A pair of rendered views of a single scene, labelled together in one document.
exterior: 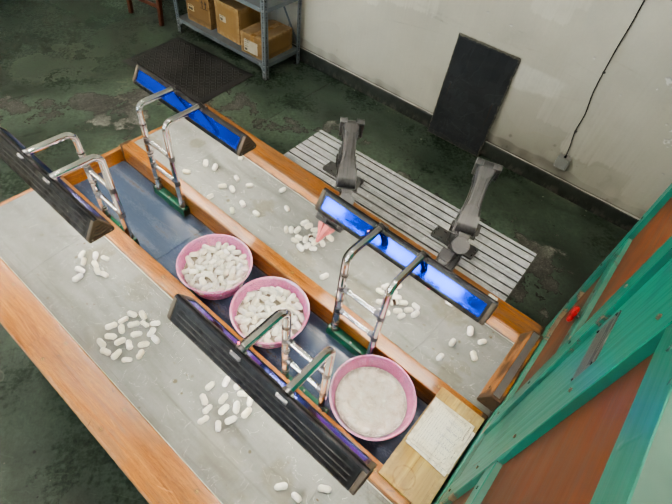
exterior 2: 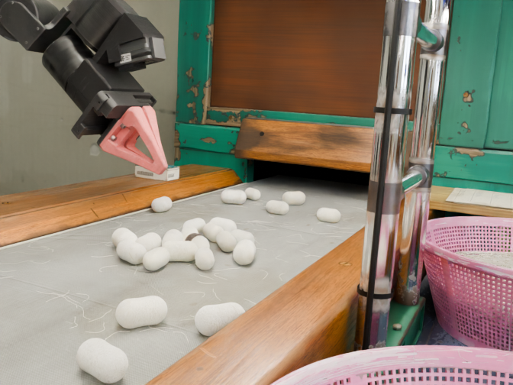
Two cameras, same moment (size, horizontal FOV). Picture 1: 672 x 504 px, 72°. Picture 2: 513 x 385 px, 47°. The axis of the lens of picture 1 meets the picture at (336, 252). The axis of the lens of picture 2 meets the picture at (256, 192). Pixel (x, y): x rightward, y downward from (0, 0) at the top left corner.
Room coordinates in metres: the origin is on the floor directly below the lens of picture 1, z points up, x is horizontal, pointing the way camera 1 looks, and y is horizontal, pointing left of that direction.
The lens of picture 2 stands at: (0.97, 0.35, 0.91)
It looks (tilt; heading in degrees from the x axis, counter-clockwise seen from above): 10 degrees down; 260
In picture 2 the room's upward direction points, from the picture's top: 3 degrees clockwise
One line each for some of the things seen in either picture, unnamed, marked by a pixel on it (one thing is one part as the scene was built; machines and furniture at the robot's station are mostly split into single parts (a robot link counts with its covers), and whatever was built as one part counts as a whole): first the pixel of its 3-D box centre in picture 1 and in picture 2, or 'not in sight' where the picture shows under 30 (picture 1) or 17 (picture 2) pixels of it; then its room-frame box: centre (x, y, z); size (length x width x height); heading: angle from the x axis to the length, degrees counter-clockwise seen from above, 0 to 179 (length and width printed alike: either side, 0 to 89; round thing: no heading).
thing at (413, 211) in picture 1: (361, 241); not in sight; (1.28, -0.10, 0.65); 1.20 x 0.90 x 0.04; 58
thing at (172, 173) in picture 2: not in sight; (156, 171); (0.97, -0.57, 0.77); 0.06 x 0.04 x 0.02; 146
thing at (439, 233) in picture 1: (456, 236); not in sight; (1.33, -0.49, 0.71); 0.20 x 0.07 x 0.08; 58
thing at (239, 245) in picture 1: (216, 269); not in sight; (0.98, 0.42, 0.72); 0.27 x 0.27 x 0.10
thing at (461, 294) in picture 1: (401, 248); not in sight; (0.90, -0.19, 1.08); 0.62 x 0.08 x 0.07; 56
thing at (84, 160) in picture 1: (83, 202); not in sight; (1.05, 0.89, 0.90); 0.20 x 0.19 x 0.45; 56
